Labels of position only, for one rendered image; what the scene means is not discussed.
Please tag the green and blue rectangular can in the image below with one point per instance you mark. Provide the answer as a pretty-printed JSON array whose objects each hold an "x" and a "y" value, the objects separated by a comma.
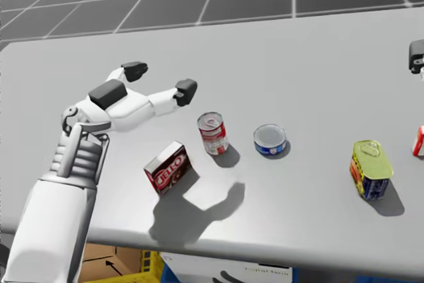
[{"x": 371, "y": 170}]

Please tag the red and white can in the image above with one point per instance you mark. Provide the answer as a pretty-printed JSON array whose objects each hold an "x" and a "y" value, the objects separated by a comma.
[{"x": 213, "y": 134}]

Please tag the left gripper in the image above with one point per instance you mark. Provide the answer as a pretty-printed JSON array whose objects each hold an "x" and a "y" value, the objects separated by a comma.
[{"x": 114, "y": 105}]

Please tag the yellow box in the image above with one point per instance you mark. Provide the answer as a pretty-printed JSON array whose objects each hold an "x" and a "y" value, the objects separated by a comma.
[{"x": 149, "y": 268}]

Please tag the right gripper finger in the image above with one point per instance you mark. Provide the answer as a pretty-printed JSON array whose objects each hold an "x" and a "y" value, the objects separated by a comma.
[{"x": 416, "y": 56}]

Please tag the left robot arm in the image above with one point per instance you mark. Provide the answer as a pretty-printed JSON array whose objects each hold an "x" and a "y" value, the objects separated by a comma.
[{"x": 49, "y": 210}]

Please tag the blue flat can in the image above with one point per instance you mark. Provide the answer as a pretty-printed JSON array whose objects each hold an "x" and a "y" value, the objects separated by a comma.
[{"x": 270, "y": 140}]

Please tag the white box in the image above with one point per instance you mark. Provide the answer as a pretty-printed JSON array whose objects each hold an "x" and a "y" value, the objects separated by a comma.
[{"x": 228, "y": 268}]

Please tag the red and white carton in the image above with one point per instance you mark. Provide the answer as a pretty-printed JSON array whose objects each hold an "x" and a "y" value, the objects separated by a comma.
[{"x": 419, "y": 140}]

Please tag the brown box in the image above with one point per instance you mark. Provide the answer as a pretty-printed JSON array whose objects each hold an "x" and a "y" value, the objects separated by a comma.
[{"x": 106, "y": 261}]

